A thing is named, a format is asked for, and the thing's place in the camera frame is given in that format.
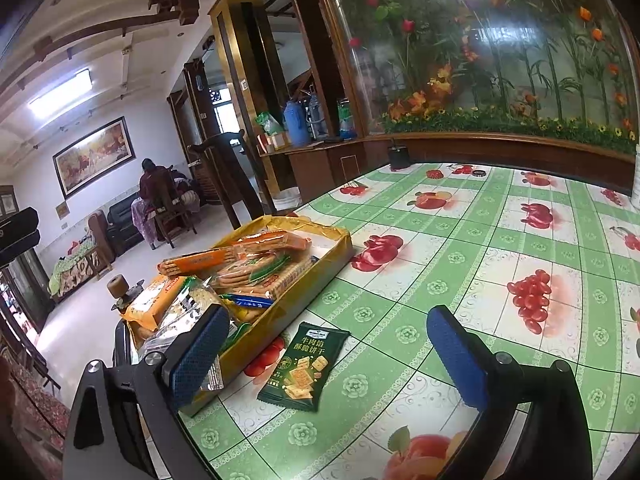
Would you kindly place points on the seated person dark red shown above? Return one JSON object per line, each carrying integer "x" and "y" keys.
{"x": 166, "y": 202}

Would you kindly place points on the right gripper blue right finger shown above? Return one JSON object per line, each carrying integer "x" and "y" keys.
{"x": 464, "y": 356}

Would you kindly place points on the blue water jug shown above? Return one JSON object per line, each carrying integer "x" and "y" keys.
{"x": 295, "y": 119}

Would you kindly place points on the green label square cracker pack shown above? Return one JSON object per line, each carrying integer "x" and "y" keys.
{"x": 276, "y": 284}

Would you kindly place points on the floral glass partition screen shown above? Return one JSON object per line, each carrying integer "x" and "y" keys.
{"x": 561, "y": 69}

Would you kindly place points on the brown thread spool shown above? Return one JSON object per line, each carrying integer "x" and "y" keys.
{"x": 118, "y": 287}

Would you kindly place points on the yellow cardboard tray box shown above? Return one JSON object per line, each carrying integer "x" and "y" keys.
{"x": 252, "y": 330}

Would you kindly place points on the yellow cheese biscuit pack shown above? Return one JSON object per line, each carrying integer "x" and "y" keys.
{"x": 148, "y": 309}

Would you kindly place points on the green long cracker pack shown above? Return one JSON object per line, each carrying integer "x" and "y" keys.
{"x": 199, "y": 298}

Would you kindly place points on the framed wall painting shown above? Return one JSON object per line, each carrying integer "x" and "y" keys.
{"x": 93, "y": 156}

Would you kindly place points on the orange cracker pack barcode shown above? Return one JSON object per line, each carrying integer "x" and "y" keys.
{"x": 270, "y": 241}

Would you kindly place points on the slim orange cracker pack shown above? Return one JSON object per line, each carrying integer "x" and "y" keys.
{"x": 198, "y": 261}

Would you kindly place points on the dark wooden chair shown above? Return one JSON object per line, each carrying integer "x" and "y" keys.
{"x": 222, "y": 166}

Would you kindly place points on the dark green snack packet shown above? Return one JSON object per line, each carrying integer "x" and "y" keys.
{"x": 300, "y": 375}

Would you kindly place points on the wooden low cabinet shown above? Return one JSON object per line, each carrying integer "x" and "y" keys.
{"x": 320, "y": 167}

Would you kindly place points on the blue edged soda cracker pack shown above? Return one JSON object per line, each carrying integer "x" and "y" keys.
{"x": 244, "y": 301}

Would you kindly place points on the clear packet dark snack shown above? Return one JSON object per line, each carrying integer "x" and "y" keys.
{"x": 173, "y": 324}

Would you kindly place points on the white spray bottle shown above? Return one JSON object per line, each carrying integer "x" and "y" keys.
{"x": 635, "y": 190}

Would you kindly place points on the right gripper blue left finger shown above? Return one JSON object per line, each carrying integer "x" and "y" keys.
{"x": 191, "y": 355}

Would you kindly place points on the green white bag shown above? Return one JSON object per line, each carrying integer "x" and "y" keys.
{"x": 269, "y": 124}

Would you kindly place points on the ceiling fluorescent light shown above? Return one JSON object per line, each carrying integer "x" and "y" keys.
{"x": 62, "y": 96}

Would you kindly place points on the small black cup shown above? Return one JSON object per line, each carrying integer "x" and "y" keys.
{"x": 399, "y": 157}

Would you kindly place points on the round cracker pack green ends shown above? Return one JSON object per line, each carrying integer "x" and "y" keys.
{"x": 251, "y": 269}

